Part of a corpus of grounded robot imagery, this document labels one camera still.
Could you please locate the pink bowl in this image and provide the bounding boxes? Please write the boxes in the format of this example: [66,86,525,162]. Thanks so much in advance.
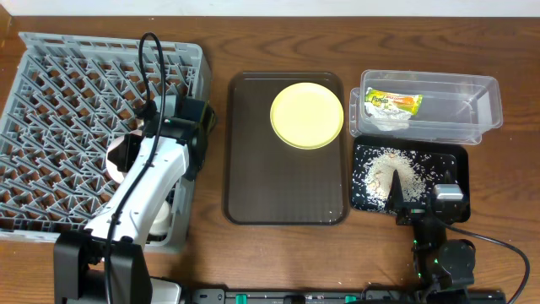
[105,130,143,184]

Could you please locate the rice food scraps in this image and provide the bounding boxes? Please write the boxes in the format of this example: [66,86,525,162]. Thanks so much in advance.
[351,144,456,213]

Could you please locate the light blue bowl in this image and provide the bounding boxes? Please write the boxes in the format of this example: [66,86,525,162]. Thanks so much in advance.
[149,202,172,236]

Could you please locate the green snack wrapper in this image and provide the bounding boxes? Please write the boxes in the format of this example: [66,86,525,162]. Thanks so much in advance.
[365,87,424,115]

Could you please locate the clear plastic film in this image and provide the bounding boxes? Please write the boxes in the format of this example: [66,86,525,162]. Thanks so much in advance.
[364,103,412,131]

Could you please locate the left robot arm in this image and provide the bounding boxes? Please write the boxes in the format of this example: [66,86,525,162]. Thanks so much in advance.
[53,95,215,303]

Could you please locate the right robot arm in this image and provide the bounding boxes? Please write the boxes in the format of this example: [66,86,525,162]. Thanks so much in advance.
[386,171,476,303]

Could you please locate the black tray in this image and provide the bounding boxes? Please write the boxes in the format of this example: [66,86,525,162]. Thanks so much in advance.
[353,135,471,218]

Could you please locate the clear plastic container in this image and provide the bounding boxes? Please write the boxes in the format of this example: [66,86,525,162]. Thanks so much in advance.
[349,70,503,145]

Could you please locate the grey dish rack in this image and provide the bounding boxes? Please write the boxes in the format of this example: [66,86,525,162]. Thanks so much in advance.
[1,32,212,242]

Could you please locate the dark brown serving tray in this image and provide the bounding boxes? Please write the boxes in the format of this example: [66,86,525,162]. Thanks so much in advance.
[223,72,350,225]

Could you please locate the yellow plate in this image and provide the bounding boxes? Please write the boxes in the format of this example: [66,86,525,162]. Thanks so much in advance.
[269,82,344,149]

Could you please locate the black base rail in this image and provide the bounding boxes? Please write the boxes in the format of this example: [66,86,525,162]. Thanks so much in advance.
[184,288,506,304]

